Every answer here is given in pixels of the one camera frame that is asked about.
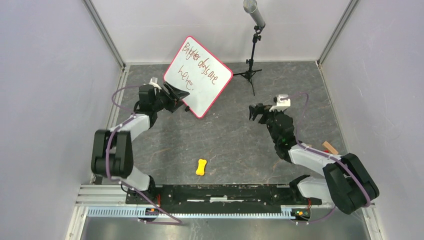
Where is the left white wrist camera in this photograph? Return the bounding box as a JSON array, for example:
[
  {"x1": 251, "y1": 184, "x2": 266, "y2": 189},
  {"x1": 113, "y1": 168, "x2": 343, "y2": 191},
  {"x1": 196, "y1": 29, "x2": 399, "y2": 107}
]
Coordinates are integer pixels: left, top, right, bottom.
[{"x1": 148, "y1": 77, "x2": 162, "y2": 91}]

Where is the grey microphone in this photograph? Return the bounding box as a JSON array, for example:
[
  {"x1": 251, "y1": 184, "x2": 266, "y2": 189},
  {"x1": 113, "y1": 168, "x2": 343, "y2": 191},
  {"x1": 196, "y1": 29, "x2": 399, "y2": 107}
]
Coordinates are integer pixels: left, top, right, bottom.
[{"x1": 243, "y1": 0, "x2": 266, "y2": 28}]

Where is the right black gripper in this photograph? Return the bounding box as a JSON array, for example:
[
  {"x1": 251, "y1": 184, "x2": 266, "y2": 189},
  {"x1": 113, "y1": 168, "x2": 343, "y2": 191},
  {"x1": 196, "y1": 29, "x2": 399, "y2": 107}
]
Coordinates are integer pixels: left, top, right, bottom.
[{"x1": 249, "y1": 103, "x2": 285, "y2": 144}]

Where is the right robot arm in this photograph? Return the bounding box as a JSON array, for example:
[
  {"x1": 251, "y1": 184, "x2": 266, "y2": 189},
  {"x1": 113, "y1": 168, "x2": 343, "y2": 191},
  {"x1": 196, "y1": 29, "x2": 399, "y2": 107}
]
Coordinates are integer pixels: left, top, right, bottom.
[{"x1": 248, "y1": 103, "x2": 380, "y2": 215}]

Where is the slotted cable duct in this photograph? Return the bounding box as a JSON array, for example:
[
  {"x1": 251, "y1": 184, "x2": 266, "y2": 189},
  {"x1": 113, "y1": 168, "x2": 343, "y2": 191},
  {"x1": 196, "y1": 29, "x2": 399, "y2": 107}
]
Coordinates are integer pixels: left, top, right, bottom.
[{"x1": 86, "y1": 206, "x2": 310, "y2": 220}]

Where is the pink framed whiteboard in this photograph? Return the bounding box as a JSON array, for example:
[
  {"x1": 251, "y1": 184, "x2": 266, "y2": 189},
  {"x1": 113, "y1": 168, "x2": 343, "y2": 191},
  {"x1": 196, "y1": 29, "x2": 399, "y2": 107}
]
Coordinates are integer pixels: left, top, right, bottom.
[{"x1": 163, "y1": 35, "x2": 233, "y2": 119}]

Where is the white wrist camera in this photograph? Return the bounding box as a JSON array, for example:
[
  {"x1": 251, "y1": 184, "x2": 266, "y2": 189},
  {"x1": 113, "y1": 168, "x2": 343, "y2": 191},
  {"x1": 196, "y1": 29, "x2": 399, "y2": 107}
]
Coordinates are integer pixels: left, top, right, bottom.
[
  {"x1": 148, "y1": 77, "x2": 162, "y2": 91},
  {"x1": 269, "y1": 94, "x2": 291, "y2": 112}
]

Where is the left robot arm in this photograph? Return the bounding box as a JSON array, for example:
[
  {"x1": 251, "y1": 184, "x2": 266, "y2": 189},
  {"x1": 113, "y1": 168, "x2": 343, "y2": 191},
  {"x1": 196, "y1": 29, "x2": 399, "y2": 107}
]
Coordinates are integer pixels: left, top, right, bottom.
[{"x1": 90, "y1": 81, "x2": 189, "y2": 204}]

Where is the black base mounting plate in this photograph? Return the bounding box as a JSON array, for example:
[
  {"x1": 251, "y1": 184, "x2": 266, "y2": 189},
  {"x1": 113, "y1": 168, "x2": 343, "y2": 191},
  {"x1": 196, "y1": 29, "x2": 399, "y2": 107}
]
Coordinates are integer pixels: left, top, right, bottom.
[{"x1": 146, "y1": 183, "x2": 322, "y2": 214}]

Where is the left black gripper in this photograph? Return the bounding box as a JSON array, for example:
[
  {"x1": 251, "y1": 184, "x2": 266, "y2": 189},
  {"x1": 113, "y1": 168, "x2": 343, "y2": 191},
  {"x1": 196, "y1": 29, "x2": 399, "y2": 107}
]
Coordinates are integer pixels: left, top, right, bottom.
[{"x1": 152, "y1": 81, "x2": 190, "y2": 114}]

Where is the black microphone tripod stand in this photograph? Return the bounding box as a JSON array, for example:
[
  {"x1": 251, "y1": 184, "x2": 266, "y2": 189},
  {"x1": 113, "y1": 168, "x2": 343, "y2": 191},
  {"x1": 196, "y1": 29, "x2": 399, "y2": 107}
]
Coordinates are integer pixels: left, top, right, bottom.
[{"x1": 233, "y1": 25, "x2": 264, "y2": 96}]

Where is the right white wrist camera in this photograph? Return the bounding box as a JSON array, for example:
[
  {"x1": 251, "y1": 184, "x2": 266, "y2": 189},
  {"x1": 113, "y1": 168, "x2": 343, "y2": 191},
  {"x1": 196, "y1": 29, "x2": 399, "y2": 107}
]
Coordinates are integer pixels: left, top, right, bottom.
[{"x1": 269, "y1": 94, "x2": 291, "y2": 112}]

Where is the wooden block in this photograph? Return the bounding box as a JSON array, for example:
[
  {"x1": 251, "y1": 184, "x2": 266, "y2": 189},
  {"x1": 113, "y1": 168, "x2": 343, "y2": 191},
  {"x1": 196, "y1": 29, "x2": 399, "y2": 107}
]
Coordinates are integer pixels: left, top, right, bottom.
[{"x1": 321, "y1": 141, "x2": 339, "y2": 155}]

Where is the yellow bone-shaped eraser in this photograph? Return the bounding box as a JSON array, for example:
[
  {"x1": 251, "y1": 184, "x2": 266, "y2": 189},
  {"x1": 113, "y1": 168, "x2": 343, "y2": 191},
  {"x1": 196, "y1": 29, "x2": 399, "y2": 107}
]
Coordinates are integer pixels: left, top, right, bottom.
[{"x1": 195, "y1": 159, "x2": 208, "y2": 176}]

